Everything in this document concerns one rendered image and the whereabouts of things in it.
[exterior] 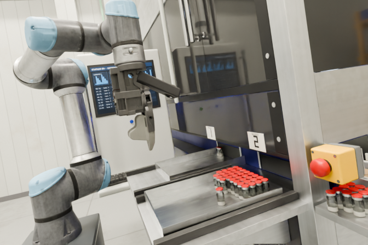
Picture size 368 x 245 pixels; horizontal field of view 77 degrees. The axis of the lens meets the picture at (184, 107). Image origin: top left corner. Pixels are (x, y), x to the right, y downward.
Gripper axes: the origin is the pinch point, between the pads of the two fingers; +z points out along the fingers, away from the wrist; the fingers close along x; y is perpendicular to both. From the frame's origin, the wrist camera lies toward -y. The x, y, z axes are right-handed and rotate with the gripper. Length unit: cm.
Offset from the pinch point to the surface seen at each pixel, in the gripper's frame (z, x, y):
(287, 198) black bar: 20.3, 8.2, -31.4
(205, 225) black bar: 19.6, 7.8, -7.5
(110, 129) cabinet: 1, -89, 8
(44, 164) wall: 64, -398, 116
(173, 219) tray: 21.4, -2.9, -2.7
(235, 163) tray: 20, -28, -38
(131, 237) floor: 110, -165, 4
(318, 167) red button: 9.6, 19.0, -31.8
